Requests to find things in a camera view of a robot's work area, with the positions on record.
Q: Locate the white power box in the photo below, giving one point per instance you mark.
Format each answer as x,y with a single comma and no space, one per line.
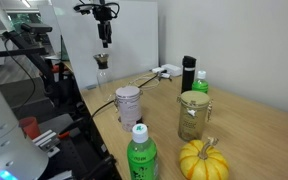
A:
171,69

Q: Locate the white power adapter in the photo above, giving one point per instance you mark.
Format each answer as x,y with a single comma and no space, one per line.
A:
157,70

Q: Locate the green plastic bottle white cap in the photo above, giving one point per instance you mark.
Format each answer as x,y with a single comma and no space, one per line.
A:
142,156
200,85

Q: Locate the red plastic cup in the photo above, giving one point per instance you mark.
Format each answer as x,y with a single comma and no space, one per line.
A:
30,127

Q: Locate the small white connector plug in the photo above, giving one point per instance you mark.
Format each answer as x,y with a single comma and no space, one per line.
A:
165,75

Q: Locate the white tin canister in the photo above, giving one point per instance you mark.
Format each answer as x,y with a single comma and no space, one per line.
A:
129,108

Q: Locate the aluminium extrusion block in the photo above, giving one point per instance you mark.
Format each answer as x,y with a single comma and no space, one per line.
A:
46,141

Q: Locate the grey panel foot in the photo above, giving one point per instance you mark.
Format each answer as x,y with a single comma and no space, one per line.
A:
91,86

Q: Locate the black stereo camera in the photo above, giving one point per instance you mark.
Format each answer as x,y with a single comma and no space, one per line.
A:
35,27

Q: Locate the black camera stand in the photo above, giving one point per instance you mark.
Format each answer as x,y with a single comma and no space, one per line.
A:
34,53

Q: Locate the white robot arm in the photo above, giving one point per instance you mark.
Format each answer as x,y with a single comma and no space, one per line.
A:
4,133

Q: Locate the glass carafe jar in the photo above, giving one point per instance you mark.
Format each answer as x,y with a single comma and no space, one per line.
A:
104,81

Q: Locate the red stand knob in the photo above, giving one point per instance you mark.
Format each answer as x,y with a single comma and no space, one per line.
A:
55,68

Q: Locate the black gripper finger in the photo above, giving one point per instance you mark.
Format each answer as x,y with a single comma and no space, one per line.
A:
108,33
101,33

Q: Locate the ceiling light strip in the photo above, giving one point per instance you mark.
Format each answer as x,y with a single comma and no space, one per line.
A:
26,3

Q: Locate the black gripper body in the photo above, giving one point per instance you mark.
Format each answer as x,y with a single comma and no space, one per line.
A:
103,15

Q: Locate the yellow orange mini pumpkin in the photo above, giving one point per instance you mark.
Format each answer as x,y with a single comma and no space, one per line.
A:
197,163

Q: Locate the black thermos flask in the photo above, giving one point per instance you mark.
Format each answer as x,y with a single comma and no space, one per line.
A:
188,75

